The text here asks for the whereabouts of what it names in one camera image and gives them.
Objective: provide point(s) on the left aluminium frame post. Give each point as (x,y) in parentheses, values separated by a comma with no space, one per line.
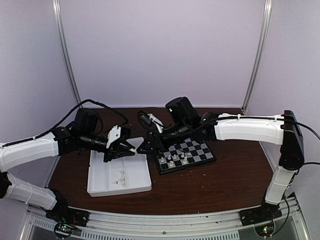
(66,57)

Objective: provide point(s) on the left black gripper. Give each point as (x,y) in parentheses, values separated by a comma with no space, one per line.
(114,145)

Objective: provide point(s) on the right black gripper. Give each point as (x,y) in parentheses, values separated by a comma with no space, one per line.
(156,143)

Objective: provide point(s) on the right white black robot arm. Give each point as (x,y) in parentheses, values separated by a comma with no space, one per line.
(280,130)

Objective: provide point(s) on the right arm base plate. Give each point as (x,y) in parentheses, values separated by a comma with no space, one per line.
(258,215)

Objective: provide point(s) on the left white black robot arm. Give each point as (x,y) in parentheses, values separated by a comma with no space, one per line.
(78,134)

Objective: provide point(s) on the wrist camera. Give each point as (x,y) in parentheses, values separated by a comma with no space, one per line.
(149,122)
(113,135)

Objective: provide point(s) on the black grey chess board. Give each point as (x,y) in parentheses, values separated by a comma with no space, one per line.
(201,154)

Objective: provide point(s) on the right aluminium frame post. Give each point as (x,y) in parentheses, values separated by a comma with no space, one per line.
(264,30)

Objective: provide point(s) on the white chess piece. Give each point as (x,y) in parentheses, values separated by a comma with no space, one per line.
(185,161)

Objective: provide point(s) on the aluminium frame post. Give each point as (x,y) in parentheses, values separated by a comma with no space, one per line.
(264,30)
(66,57)

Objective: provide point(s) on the white plastic compartment tray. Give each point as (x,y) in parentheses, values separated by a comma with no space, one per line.
(126,175)

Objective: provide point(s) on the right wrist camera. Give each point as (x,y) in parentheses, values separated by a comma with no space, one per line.
(149,122)

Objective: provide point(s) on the front aluminium rail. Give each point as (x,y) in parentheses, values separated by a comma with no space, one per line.
(223,225)

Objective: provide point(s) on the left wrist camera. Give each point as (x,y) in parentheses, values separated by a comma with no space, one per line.
(113,135)

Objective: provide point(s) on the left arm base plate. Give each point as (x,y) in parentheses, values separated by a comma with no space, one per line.
(72,217)

